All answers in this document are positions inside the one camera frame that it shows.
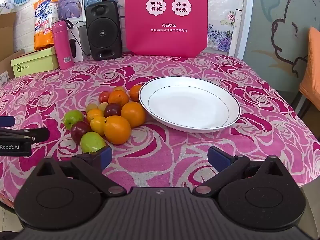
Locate pale green box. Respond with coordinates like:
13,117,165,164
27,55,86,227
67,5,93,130
10,46,60,78

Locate frosted door with cartoon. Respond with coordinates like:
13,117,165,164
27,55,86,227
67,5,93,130
230,0,320,120

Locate black speaker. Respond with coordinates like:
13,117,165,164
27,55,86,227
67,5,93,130
85,0,123,61

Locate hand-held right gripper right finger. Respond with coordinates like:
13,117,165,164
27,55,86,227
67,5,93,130
196,146,288,197

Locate dark red plum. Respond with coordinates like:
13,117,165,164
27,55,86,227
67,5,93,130
104,103,123,118
70,121,92,145

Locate orange paper cup packet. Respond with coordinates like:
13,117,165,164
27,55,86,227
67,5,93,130
33,0,62,51

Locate yellow orange citrus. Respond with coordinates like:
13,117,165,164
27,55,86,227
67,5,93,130
90,116,107,136

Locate cardboard box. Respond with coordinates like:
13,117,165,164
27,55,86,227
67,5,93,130
0,11,25,80

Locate white plate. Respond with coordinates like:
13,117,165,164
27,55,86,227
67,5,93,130
139,76,241,133

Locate pink rose tablecloth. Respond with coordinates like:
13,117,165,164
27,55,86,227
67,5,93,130
0,51,320,208

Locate green apple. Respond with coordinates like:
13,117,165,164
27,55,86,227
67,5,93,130
80,132,107,154
63,110,84,130

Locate orange covered chair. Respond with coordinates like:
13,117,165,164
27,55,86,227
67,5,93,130
299,26,320,105

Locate pink thermos bottle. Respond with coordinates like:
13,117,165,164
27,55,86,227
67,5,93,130
52,20,75,70

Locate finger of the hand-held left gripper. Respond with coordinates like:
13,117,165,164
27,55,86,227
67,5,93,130
0,116,16,127
0,127,50,142

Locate large orange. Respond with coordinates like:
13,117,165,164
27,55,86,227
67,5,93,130
104,116,132,145

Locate purple bedding poster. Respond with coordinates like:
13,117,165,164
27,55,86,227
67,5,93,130
46,0,83,20

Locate pink tote bag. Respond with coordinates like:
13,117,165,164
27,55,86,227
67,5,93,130
124,0,208,58

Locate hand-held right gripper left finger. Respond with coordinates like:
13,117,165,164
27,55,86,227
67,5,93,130
35,145,127,197

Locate floral window film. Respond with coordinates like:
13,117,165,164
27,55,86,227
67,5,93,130
207,0,248,53

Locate white appliance box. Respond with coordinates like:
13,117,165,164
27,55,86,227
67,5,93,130
69,26,88,62

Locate small yellow orange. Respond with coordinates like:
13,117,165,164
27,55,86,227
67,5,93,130
86,109,104,123

